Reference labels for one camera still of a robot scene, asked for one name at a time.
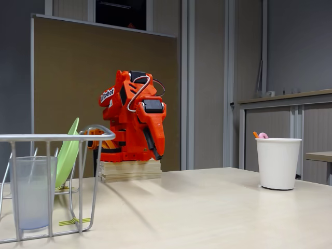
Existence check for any green plastic plate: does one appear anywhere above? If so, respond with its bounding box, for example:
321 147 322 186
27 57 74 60
54 117 80 189

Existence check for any translucent plastic cup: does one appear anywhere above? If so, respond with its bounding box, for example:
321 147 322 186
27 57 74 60
9 156 58 231

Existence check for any wooden base block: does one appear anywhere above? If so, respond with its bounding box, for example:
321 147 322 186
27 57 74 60
99 159 162 183

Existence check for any light orange clamp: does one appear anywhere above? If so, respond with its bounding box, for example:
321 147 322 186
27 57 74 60
79 128 122 151

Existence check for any brown partition board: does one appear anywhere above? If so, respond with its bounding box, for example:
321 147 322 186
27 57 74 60
30 13 179 179

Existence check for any dark window pane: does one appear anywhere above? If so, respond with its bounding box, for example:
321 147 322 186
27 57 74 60
95 0 147 31

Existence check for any white paper cup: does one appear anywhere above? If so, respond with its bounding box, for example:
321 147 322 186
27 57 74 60
255 137 303 191

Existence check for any grey cabinet with counter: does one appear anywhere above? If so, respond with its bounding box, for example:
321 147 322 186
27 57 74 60
237 89 332 185

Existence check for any beige side table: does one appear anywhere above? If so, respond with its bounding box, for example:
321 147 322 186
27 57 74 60
305 151 332 186

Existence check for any white wrist servo cable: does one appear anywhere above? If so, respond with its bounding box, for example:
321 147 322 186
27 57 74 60
127 75 151 113

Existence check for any metal wire dish rack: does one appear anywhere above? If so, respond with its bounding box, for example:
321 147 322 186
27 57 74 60
0 124 116 243

